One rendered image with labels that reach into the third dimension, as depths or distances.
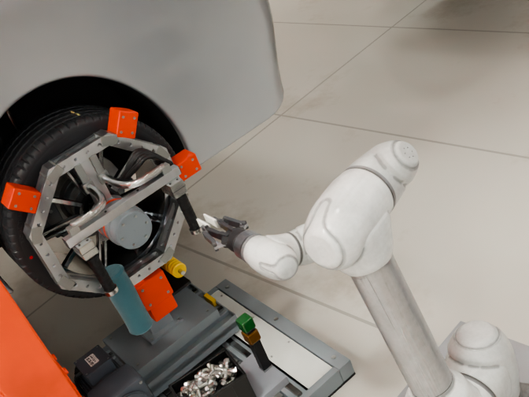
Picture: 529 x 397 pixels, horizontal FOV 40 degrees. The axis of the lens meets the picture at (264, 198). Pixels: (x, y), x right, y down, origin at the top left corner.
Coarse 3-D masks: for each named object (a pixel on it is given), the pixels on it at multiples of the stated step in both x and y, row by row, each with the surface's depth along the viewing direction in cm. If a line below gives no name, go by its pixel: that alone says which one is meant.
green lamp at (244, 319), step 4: (240, 316) 213; (244, 316) 212; (248, 316) 212; (236, 320) 212; (240, 320) 212; (244, 320) 211; (248, 320) 211; (252, 320) 211; (240, 324) 210; (244, 324) 210; (248, 324) 211; (252, 324) 212; (240, 328) 213; (244, 328) 211; (248, 328) 211; (252, 328) 212
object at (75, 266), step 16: (80, 192) 251; (112, 192) 257; (128, 192) 258; (160, 192) 267; (80, 208) 248; (144, 208) 277; (160, 208) 268; (64, 224) 246; (160, 224) 267; (96, 240) 257; (64, 256) 268; (112, 256) 270; (128, 256) 267; (80, 272) 255
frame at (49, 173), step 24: (96, 144) 234; (120, 144) 239; (144, 144) 244; (48, 168) 227; (72, 168) 231; (48, 192) 228; (168, 216) 262; (168, 240) 260; (48, 264) 235; (144, 264) 259; (72, 288) 243; (96, 288) 248
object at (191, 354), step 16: (192, 288) 318; (224, 320) 294; (208, 336) 286; (224, 336) 291; (176, 352) 286; (192, 352) 284; (208, 352) 288; (160, 368) 283; (176, 368) 281; (160, 384) 278
